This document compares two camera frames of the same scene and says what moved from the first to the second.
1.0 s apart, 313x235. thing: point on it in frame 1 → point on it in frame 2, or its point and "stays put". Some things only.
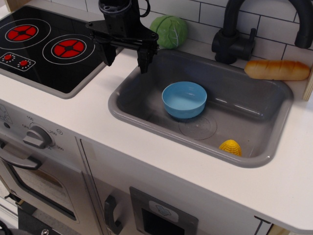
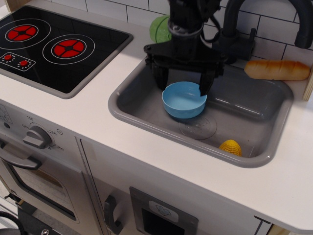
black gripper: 124,28 → 186,50
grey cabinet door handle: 112,226 stays put
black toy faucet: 229,46 stays put
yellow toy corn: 231,146 stays put
